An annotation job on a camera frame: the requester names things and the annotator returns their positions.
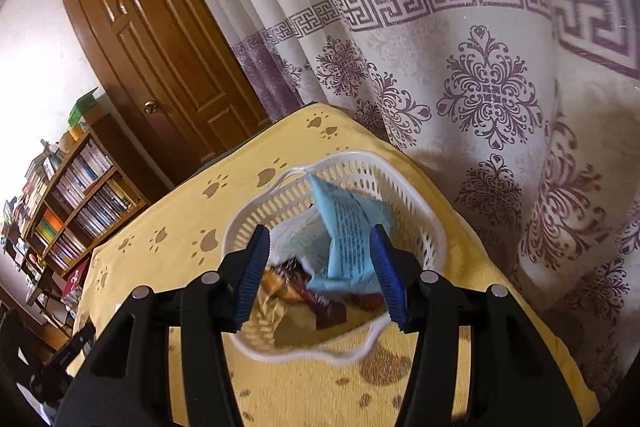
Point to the brown foil snack packet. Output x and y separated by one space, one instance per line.
270 306

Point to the green box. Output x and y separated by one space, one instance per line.
83 109

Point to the white plastic basket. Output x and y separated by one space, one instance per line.
417 230

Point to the white purple patterned curtain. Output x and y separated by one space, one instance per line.
524 113

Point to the wooden bookshelf with books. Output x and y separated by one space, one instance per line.
77 196

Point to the light blue snack packet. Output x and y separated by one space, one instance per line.
349 218

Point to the orange snack packets in basket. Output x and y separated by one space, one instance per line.
288 282

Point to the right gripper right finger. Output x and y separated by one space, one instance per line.
479 360

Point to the white green snack packet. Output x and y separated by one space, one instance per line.
304 238

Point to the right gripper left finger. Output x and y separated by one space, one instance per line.
124 381

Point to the brown wooden door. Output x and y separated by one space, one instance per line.
171 74

